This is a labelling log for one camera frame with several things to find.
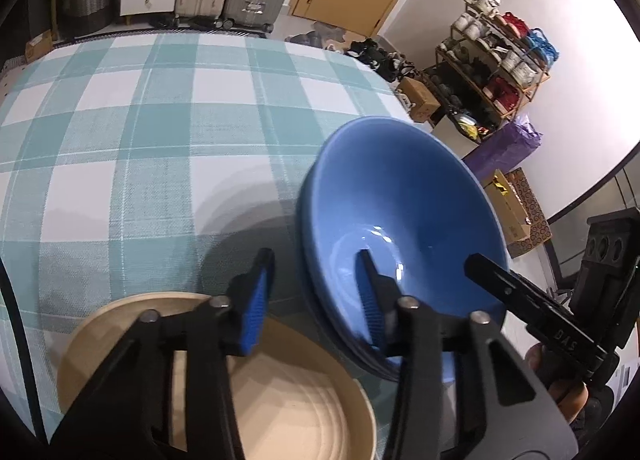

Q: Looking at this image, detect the large open cardboard box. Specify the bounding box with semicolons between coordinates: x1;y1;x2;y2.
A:
483;170;530;245

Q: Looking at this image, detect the purple bag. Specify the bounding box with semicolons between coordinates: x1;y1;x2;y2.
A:
463;114;542;181

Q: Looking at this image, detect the small cardboard box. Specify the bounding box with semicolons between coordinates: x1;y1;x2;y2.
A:
396;77;440;124

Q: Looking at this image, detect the person's right hand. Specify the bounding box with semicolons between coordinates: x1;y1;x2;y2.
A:
524;343;589;422

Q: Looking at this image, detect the white trash bin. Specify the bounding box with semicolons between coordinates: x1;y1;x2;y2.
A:
432;115;480;159

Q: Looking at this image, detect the wooden shoe rack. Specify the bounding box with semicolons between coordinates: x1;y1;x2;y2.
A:
425;4;560;143

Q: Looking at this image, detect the teal plaid tablecloth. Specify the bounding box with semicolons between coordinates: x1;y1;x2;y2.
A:
1;32;407;433

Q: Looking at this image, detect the large blue bowl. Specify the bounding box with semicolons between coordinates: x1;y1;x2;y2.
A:
310;117;509;353

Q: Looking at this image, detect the beige plate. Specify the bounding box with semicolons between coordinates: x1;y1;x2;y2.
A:
56;292;376;459

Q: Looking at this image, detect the striped laundry basket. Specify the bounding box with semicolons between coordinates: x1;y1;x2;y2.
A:
62;0;114;38

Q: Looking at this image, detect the medium blue bowl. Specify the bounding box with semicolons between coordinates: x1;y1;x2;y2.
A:
295;165;400;382

